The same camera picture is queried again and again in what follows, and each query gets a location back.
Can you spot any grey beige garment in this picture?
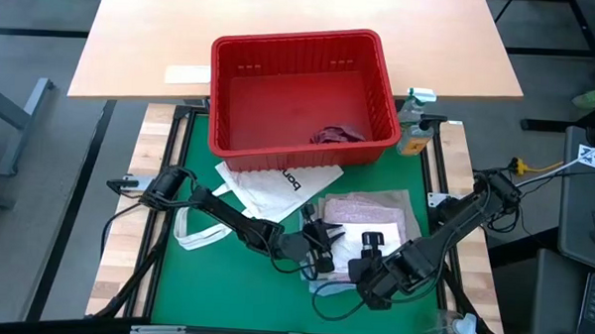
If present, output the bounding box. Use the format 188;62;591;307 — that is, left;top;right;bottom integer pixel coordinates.
300;185;425;286

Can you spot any black metal desk frame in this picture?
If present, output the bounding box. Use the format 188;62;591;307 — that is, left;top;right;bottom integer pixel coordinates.
479;0;595;135

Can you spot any maroon garment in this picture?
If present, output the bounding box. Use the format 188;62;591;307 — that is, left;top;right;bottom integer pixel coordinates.
310;124;368;147

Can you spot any grey metal desk leg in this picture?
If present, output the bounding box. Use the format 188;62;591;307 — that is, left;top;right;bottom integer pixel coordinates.
0;75;55;180

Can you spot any spray bottle with white trigger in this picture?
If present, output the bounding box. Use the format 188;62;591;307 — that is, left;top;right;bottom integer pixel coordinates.
396;86;438;126

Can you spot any white paper label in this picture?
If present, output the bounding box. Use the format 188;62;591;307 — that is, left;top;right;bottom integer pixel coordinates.
164;63;215;85

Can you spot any green shoe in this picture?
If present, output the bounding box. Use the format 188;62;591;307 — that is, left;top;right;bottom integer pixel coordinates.
570;86;595;110

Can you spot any black metal table frame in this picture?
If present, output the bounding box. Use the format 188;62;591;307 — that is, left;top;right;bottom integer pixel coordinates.
85;99;512;334

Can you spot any small white cloth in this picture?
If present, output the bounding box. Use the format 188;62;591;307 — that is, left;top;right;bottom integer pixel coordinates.
328;220;404;278

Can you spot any pale pink garment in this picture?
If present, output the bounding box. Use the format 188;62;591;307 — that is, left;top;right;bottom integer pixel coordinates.
323;195;410;241

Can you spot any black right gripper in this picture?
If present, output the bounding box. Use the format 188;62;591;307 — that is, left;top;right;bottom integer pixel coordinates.
346;230;440;312

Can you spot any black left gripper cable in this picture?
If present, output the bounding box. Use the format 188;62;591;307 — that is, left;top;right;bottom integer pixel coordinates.
268;245;321;281

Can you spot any red plastic laundry basket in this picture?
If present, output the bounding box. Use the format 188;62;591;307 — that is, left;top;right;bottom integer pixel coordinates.
206;23;407;177

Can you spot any grey plastic cabinet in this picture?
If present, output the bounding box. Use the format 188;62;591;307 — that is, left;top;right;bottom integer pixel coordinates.
556;125;595;274

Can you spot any light wooden desk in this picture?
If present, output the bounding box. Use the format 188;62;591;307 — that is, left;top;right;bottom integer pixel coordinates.
66;0;528;115

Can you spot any white printed tote bag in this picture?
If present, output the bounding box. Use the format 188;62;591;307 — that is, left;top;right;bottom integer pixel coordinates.
173;158;346;257

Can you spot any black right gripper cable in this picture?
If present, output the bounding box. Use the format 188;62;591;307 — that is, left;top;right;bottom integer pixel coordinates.
310;278;370;323

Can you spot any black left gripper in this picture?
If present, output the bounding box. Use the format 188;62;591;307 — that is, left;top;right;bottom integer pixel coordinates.
300;204;348;277

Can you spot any clear plastic spray bottle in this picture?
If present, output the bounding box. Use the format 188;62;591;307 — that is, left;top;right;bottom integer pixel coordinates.
424;312;480;334

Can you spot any green table mat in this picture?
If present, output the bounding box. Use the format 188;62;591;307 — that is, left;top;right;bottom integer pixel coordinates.
150;112;447;334

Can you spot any pump bottle with orange liquid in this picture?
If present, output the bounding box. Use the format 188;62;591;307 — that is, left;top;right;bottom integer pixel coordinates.
395;114;448;160

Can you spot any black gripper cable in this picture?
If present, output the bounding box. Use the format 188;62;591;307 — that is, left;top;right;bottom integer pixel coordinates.
268;245;321;281
310;278;370;323

